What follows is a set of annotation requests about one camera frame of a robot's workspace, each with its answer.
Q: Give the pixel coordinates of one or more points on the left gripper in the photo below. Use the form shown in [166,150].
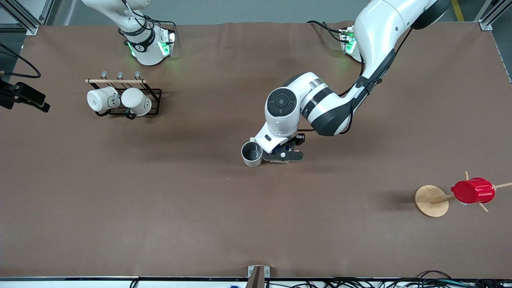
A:
[299,139]

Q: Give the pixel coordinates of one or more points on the light grey mug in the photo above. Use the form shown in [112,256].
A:
[252,162]

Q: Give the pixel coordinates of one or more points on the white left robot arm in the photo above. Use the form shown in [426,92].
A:
[376,32]

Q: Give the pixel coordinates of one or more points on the red plastic cup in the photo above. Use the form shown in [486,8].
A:
[474,191]

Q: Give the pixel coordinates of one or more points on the white mug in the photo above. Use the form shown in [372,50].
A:
[136,100]
[98,100]

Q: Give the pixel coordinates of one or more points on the brown table cover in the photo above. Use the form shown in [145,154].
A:
[200,200]

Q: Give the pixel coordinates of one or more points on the wooden mug tree stand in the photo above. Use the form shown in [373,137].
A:
[430,202]

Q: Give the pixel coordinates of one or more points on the aluminium frame profile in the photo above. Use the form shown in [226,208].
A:
[24,20]
[490,18]

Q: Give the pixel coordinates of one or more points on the metal bracket with post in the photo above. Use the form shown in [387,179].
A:
[252,270]

